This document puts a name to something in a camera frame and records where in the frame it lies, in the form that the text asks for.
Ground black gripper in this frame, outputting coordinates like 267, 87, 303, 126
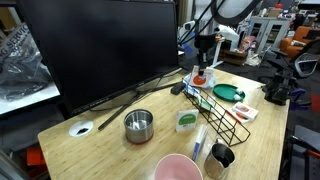
194, 34, 216, 76

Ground white box red circle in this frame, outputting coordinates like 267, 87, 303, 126
189, 66, 216, 89

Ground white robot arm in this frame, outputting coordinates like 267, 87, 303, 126
194, 0, 261, 75

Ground blue white toothpaste box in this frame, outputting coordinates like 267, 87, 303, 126
192, 124, 208, 161

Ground pink plastic cup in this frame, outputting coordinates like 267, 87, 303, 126
154, 154, 203, 180

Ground blue white plastic packet bag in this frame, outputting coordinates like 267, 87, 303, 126
183, 73, 216, 89

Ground black power adapter brick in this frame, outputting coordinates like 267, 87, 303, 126
171, 82, 185, 95

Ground green round plate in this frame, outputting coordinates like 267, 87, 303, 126
213, 84, 245, 102

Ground white green box in rack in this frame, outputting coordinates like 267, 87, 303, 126
196, 95, 214, 111

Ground white orange flat box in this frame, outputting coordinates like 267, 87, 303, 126
227, 102, 259, 123

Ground white cabinet glass doors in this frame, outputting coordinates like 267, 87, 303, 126
248, 16, 289, 54

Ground black desk clamp vise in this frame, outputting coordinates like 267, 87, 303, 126
262, 70, 296, 106

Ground round stainless steel tin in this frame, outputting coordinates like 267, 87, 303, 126
124, 109, 154, 144

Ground orange armchair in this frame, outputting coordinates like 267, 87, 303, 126
279, 26, 311, 58

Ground small steel pitcher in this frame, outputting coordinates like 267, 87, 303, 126
204, 139, 235, 180

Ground large black computer monitor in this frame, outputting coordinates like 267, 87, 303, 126
16, 0, 178, 115

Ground clear plastic bag with print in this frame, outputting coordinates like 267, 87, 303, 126
0, 23, 52, 101

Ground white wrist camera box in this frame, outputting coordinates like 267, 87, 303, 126
216, 25, 239, 42

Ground black wire rack basket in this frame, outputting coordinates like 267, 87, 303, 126
183, 85, 251, 147

